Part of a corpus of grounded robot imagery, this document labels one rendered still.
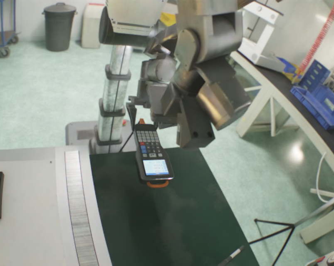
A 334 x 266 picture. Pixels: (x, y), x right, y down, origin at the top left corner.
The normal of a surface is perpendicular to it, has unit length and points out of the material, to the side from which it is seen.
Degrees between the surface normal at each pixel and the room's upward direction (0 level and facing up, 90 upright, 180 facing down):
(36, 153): 0
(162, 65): 60
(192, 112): 15
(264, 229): 0
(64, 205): 0
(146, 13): 90
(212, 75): 24
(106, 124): 90
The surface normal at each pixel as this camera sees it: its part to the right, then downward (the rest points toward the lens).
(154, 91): 0.35, -0.47
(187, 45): -0.85, 0.43
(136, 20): 0.36, 0.73
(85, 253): 0.29, -0.68
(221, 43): 0.52, 0.58
